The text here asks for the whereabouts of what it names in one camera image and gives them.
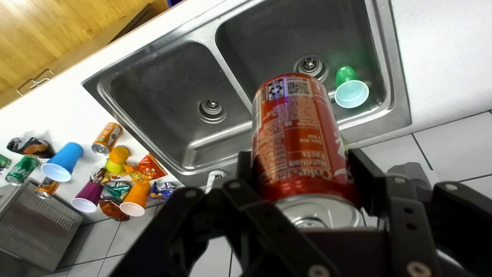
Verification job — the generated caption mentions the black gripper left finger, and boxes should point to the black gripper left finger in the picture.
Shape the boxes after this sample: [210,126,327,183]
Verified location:
[110,150,342,277]

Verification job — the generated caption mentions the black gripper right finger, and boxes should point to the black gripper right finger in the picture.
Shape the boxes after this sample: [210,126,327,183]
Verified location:
[348,149,492,277]

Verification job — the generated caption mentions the red cola can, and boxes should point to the red cola can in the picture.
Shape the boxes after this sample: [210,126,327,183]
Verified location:
[253,73,364,229]

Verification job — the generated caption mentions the orange soda can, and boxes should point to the orange soda can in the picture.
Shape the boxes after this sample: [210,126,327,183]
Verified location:
[91,121,124,153]

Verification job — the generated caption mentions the green soda can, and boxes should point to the green soda can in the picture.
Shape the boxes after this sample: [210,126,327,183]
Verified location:
[5,155,41,186]

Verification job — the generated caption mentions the wooden base drawer cabinet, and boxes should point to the wooden base drawer cabinet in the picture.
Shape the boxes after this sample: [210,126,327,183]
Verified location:
[0,0,170,106]

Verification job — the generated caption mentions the orange plastic cup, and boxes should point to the orange plastic cup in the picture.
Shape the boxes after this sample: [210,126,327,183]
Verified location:
[121,181,151,216]

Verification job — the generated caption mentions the blue snack bag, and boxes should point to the blue snack bag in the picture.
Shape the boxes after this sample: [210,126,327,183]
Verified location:
[150,180,178,200]

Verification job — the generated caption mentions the chrome gooseneck faucet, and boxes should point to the chrome gooseneck faucet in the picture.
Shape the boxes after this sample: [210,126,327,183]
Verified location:
[205,169,227,192]

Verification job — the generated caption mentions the orange snack bag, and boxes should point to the orange snack bag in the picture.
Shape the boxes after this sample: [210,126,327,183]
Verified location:
[138,153,167,180]

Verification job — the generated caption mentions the purple plastic cup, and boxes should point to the purple plastic cup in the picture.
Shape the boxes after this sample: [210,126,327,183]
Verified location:
[73,180,104,213]

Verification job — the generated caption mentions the yellow orange juice bottle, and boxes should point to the yellow orange juice bottle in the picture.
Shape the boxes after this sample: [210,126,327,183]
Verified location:
[105,146,131,173]

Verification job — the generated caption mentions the blue plastic cup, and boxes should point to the blue plastic cup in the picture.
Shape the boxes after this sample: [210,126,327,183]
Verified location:
[42,141,84,183]

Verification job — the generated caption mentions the stainless steel double sink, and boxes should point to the stainless steel double sink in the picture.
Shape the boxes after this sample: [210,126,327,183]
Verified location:
[84,0,411,186]

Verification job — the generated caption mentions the green plastic cup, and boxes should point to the green plastic cup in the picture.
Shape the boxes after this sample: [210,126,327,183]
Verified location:
[336,66,370,109]

